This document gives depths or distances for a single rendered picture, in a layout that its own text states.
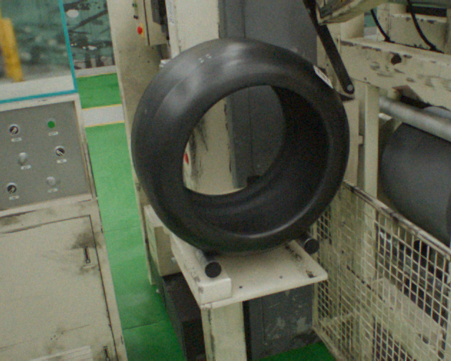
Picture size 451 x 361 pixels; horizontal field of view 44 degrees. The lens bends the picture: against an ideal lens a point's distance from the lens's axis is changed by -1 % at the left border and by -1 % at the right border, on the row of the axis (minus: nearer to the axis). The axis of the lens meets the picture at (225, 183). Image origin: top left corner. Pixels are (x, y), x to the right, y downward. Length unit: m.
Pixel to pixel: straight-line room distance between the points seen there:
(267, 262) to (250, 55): 0.63
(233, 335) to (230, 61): 1.09
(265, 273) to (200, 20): 0.74
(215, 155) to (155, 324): 1.31
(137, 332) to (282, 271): 1.33
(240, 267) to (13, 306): 0.90
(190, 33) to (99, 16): 8.61
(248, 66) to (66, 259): 1.08
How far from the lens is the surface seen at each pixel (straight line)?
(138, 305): 2.99
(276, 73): 1.32
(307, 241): 1.52
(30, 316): 2.19
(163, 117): 1.29
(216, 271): 1.45
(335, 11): 1.59
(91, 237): 2.04
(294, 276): 1.58
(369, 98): 1.84
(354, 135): 1.83
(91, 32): 10.24
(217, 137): 1.71
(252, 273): 1.60
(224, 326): 2.02
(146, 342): 2.73
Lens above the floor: 1.65
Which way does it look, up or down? 22 degrees down
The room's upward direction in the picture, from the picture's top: 5 degrees counter-clockwise
